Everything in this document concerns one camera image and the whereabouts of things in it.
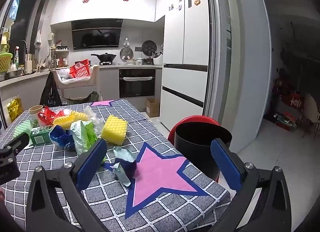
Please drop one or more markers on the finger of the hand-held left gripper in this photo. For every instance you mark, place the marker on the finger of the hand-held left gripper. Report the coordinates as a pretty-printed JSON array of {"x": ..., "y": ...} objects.
[{"x": 17, "y": 142}]

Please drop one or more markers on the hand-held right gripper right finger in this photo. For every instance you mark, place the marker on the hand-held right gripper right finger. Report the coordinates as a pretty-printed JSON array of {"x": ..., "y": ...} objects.
[{"x": 225, "y": 162}]

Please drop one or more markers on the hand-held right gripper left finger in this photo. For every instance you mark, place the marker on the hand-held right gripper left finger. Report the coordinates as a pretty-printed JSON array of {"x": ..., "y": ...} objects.
[{"x": 91, "y": 162}]

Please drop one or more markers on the green sponge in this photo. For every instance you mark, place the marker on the green sponge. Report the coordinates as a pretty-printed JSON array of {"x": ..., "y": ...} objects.
[{"x": 23, "y": 127}]

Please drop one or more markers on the green carton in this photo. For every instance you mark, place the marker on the green carton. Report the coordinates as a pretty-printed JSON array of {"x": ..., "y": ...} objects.
[{"x": 40, "y": 135}]

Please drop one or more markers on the green and white plastic bag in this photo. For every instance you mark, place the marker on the green and white plastic bag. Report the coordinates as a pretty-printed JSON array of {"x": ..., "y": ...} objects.
[{"x": 81, "y": 134}]

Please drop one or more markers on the paper cup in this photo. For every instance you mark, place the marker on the paper cup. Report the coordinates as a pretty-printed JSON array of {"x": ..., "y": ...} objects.
[{"x": 36, "y": 113}]

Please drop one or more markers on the black trash bin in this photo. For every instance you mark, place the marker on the black trash bin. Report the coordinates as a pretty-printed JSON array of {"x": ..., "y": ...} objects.
[{"x": 195, "y": 142}]

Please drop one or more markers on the purple and teal wrapper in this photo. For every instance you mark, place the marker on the purple and teal wrapper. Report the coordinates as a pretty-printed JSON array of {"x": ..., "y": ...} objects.
[{"x": 127, "y": 167}]

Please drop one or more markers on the red plastic wrapper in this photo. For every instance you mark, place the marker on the red plastic wrapper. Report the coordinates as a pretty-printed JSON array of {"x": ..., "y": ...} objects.
[{"x": 47, "y": 117}]

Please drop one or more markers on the yellow sponge block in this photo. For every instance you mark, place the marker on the yellow sponge block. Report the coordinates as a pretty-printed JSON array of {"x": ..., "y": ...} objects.
[{"x": 113, "y": 129}]

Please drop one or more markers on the blue wrapper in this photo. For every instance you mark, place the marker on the blue wrapper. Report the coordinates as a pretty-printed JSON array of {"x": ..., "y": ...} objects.
[{"x": 58, "y": 134}]

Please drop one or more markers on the yellow wavy foam pad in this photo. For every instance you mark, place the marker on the yellow wavy foam pad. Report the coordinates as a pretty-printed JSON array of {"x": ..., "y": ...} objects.
[{"x": 70, "y": 119}]

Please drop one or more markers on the gold foil bag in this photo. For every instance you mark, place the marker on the gold foil bag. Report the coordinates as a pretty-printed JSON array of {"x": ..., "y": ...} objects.
[{"x": 14, "y": 109}]

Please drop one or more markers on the red stool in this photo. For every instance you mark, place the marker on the red stool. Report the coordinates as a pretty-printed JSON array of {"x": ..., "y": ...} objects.
[{"x": 192, "y": 119}]

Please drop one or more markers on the black plastic bag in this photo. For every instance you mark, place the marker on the black plastic bag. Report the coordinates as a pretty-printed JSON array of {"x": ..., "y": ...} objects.
[{"x": 50, "y": 94}]

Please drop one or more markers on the dark green bag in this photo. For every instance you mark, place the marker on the dark green bag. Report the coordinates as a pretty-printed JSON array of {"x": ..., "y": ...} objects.
[{"x": 93, "y": 97}]

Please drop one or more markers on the grey checked star tablecloth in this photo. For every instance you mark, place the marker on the grey checked star tablecloth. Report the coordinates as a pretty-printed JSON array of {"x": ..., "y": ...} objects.
[{"x": 150, "y": 132}]

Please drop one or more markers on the white high chair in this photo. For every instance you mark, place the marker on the white high chair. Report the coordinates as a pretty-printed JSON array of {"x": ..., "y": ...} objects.
[{"x": 75, "y": 84}]

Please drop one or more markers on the green plastic basket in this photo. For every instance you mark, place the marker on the green plastic basket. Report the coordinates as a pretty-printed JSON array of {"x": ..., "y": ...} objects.
[{"x": 5, "y": 62}]

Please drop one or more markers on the cardboard box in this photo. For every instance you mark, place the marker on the cardboard box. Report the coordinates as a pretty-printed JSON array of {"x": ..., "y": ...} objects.
[{"x": 152, "y": 108}]

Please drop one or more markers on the grey kitchen counter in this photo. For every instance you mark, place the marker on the grey kitchen counter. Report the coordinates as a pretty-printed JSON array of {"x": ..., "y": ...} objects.
[{"x": 110, "y": 82}]

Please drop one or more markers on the spray bottle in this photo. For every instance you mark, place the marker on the spray bottle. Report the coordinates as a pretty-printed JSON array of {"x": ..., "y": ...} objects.
[{"x": 16, "y": 59}]

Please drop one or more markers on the black built-in oven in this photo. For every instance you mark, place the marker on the black built-in oven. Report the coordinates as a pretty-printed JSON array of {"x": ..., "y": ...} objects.
[{"x": 136, "y": 84}]

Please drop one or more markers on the red plastic basket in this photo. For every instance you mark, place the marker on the red plastic basket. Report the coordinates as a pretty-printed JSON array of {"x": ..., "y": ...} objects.
[{"x": 80, "y": 71}]

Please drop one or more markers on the red bag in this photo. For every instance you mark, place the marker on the red bag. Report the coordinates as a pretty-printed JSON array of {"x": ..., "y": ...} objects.
[{"x": 296, "y": 100}]

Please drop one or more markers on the spice rack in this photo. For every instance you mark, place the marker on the spice rack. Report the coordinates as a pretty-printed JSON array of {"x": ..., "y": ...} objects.
[{"x": 62, "y": 58}]

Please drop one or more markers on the kitchen faucet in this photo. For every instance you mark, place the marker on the kitchen faucet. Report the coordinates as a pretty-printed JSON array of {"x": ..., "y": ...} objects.
[{"x": 25, "y": 47}]

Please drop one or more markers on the gas stove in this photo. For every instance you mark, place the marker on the gas stove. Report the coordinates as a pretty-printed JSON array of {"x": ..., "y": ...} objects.
[{"x": 107, "y": 63}]

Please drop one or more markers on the white hanging plastic bag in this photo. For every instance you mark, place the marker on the white hanging plastic bag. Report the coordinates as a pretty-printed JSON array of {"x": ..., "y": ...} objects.
[{"x": 37, "y": 39}]

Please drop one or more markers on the grey sliding door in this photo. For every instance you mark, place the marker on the grey sliding door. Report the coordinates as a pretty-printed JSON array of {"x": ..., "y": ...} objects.
[{"x": 245, "y": 59}]

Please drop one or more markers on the black wok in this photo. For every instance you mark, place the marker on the black wok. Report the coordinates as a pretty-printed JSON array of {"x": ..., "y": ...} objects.
[{"x": 105, "y": 57}]

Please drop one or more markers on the white bowls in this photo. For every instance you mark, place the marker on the white bowls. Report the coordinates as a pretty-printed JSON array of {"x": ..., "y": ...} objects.
[{"x": 131, "y": 62}]

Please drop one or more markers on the silver round steamer rack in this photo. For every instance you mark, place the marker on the silver round steamer rack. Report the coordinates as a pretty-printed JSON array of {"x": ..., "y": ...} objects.
[{"x": 126, "y": 53}]

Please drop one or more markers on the black pot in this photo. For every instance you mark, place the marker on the black pot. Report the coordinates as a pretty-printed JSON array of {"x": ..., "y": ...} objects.
[{"x": 148, "y": 61}]

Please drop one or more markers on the white rice cooker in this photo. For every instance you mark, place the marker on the white rice cooker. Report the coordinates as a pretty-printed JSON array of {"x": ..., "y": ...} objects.
[{"x": 158, "y": 59}]

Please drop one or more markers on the black range hood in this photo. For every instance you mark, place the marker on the black range hood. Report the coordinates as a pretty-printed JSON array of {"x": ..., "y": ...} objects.
[{"x": 96, "y": 34}]

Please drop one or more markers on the black round steamer rack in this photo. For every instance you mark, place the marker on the black round steamer rack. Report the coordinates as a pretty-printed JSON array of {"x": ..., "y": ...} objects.
[{"x": 149, "y": 48}]

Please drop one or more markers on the white refrigerator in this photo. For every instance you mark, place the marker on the white refrigerator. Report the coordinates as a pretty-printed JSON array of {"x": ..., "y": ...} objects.
[{"x": 185, "y": 34}]

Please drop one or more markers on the orange fridge magnet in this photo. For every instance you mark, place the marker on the orange fridge magnet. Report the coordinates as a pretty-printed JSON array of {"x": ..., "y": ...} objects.
[{"x": 197, "y": 1}]

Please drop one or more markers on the white wall cabinets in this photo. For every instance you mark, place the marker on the white wall cabinets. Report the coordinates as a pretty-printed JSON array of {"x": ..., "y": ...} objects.
[{"x": 105, "y": 7}]

